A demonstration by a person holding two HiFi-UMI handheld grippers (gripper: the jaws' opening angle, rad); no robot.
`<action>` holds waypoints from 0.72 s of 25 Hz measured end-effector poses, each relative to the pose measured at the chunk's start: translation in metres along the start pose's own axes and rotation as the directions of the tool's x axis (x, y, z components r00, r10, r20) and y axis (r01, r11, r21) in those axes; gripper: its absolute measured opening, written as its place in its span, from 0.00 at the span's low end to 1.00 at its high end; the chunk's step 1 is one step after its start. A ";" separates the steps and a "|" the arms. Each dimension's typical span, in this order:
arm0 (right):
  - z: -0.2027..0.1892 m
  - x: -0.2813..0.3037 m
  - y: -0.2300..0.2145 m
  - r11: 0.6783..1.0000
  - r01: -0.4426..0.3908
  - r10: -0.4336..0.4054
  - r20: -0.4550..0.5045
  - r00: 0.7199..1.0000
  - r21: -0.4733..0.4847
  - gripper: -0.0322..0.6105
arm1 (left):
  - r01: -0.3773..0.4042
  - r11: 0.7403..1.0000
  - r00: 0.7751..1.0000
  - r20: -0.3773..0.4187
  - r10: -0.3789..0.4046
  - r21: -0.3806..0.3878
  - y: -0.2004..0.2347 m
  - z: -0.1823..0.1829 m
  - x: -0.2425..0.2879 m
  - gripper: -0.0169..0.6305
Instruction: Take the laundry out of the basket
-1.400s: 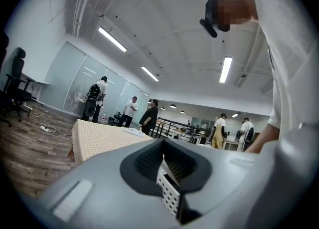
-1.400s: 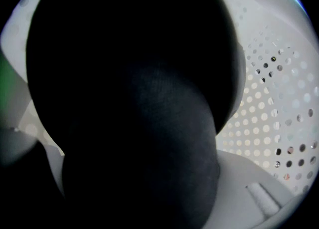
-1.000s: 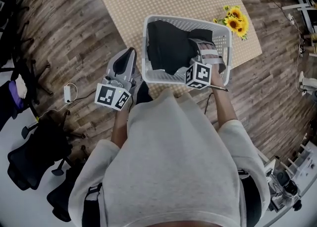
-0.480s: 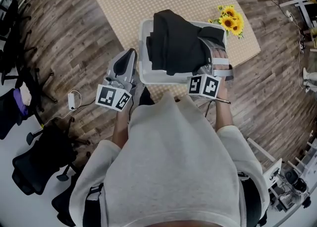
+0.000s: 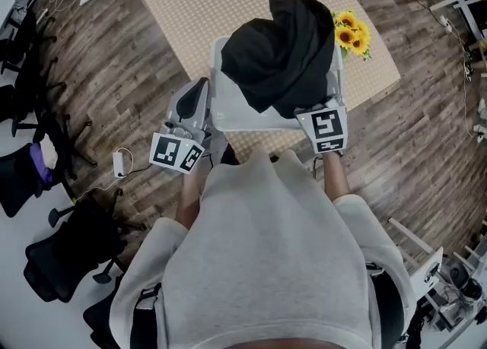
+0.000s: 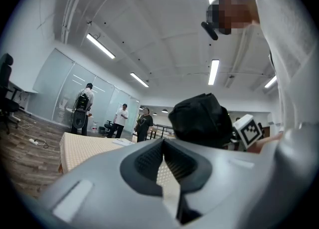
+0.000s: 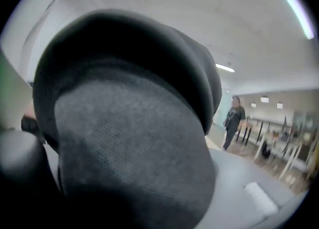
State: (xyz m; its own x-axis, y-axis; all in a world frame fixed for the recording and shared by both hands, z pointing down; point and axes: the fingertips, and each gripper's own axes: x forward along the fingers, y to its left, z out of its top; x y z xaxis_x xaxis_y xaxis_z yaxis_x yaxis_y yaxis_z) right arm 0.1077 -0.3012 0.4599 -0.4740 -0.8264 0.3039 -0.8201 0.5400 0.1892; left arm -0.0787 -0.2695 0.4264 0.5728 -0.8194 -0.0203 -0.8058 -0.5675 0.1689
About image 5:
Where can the white side table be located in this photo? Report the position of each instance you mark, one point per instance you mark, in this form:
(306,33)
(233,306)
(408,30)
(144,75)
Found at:
(430,275)

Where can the black clothes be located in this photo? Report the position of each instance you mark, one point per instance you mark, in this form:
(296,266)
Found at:
(277,58)

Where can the yellow sunflower bouquet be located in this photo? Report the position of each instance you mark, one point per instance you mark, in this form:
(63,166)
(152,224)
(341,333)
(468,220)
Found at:
(352,35)

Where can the black office chair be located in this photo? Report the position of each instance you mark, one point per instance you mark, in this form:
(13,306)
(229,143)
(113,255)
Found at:
(102,317)
(19,180)
(72,248)
(23,39)

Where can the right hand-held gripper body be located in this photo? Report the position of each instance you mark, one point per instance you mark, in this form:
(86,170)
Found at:
(327,129)

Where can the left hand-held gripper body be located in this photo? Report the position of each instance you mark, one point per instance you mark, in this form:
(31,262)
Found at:
(169,151)

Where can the white power adapter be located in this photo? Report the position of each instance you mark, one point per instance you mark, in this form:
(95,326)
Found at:
(121,163)

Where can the white plastic laundry basket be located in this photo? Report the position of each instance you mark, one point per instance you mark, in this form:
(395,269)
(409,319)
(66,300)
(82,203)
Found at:
(236,111)

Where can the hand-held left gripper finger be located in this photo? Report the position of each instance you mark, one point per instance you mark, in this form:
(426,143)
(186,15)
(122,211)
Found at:
(201,100)
(179,102)

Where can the person's light grey shirt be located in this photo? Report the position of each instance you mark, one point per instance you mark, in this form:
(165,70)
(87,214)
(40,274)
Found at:
(266,256)

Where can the beige checkered table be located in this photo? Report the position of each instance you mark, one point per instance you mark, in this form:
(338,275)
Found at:
(198,1)

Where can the person's left forearm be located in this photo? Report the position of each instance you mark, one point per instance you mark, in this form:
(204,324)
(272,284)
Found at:
(190,199)

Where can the person's right forearm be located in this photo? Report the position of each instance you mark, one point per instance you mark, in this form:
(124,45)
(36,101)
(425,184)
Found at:
(335,180)

